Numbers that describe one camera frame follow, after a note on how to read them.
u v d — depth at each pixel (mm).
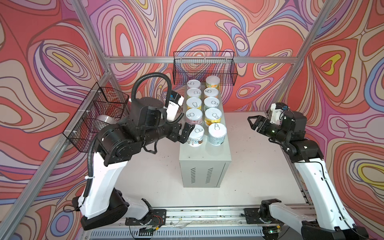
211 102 690
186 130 443
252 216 735
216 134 585
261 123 582
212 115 639
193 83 784
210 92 739
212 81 764
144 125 341
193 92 736
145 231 717
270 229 717
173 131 442
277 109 583
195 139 569
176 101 410
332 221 365
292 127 464
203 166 629
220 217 750
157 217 727
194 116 639
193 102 689
